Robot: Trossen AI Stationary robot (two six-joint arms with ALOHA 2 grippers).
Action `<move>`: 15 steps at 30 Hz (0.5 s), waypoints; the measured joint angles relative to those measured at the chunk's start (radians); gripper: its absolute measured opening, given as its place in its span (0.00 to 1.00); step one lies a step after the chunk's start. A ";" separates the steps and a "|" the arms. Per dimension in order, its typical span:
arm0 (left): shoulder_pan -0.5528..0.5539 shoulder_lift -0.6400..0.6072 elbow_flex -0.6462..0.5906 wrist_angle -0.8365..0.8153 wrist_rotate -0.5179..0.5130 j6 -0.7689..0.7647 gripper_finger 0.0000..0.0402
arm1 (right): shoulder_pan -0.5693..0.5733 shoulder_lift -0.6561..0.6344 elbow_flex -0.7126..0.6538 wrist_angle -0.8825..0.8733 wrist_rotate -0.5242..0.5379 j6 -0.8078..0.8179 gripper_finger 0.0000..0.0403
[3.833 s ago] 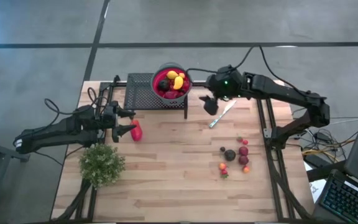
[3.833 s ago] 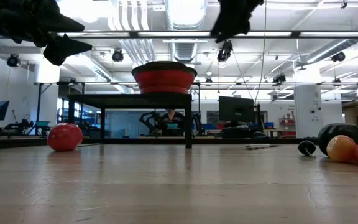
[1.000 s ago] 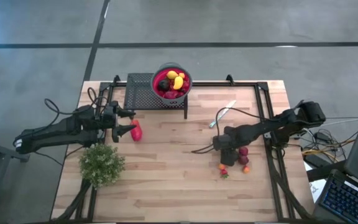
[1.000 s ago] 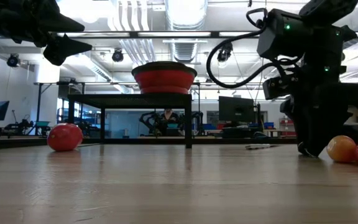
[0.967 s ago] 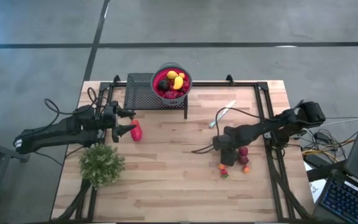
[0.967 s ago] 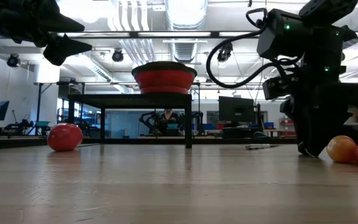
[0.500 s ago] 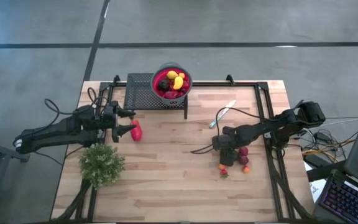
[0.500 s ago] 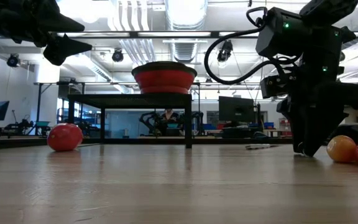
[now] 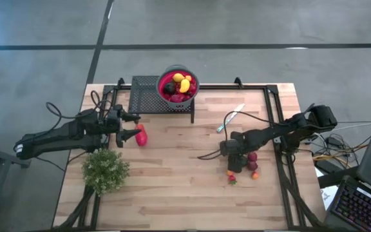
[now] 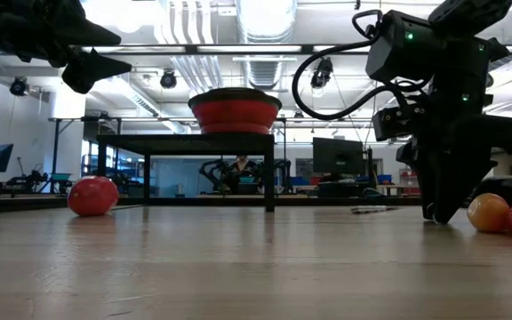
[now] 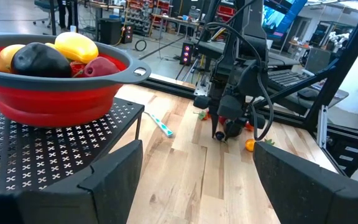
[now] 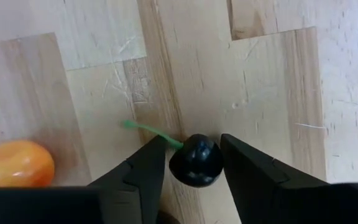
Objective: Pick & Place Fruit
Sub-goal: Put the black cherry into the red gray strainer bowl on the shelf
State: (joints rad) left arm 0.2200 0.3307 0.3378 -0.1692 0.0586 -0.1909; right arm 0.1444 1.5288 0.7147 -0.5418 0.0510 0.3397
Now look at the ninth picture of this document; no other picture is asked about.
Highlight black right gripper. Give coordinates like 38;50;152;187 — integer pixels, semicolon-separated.
219;130;251;173

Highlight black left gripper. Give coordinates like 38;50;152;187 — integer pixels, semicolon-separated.
103;103;142;148

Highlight red collapsible colander grey rim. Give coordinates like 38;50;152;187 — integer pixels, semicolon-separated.
155;64;200;110

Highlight large red pepper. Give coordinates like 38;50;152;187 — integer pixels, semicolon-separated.
135;124;149;148

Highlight black perforated metal shelf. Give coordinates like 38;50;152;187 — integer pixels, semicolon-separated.
127;75;196;125

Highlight potted plant white flowers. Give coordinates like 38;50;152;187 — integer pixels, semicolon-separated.
81;148;131;196

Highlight white paper sheet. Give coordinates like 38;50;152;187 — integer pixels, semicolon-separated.
320;185;339;210

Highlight laptop keyboard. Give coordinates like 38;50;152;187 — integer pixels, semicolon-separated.
322;175;371;232

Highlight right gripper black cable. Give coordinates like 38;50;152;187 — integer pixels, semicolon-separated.
197;148;225;160

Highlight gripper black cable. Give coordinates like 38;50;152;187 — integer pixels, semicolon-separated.
45;90;114;130
197;148;225;160

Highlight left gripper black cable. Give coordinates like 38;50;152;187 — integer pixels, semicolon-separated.
45;90;114;130

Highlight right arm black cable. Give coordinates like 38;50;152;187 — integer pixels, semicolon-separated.
222;110;281;136

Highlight knife with teal handle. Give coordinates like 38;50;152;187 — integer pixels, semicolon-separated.
216;103;246;133

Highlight black aluminium table frame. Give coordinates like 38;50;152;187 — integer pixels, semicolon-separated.
52;77;323;231

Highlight yellow cable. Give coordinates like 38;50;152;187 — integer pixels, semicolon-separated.
312;143;368;162

